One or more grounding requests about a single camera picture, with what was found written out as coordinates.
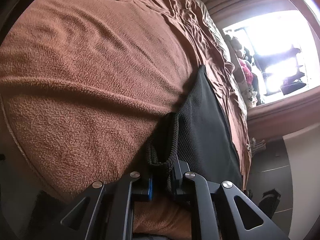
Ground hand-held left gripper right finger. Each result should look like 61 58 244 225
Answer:
170 160 290 240

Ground pink plush toy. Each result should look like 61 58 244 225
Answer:
239 59 254 84

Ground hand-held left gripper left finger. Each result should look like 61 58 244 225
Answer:
60 171 154 240

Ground brown blanket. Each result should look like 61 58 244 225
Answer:
0 0 252 240

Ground brown curtain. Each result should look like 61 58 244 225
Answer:
200 0 315 29

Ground black t-shirt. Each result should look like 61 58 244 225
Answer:
145 64 244 205

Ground hanging dark coat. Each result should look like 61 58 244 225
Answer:
252 44 302 65

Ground bottles on nightstand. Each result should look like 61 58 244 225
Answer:
250 137 267 153

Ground window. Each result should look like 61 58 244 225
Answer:
222 10 318 103

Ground pink curtain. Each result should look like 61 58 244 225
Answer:
246 85 320 143

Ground hanging dark clothes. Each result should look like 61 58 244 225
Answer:
279 79 307 95

